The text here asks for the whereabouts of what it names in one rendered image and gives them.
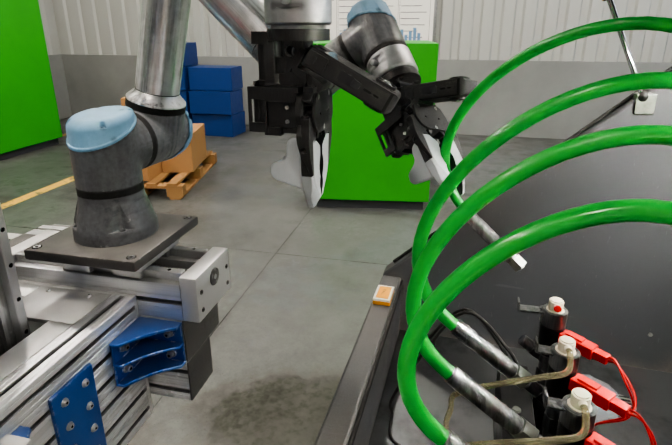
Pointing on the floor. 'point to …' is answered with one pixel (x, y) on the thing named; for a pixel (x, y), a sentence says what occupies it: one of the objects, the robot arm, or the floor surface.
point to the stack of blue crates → (213, 95)
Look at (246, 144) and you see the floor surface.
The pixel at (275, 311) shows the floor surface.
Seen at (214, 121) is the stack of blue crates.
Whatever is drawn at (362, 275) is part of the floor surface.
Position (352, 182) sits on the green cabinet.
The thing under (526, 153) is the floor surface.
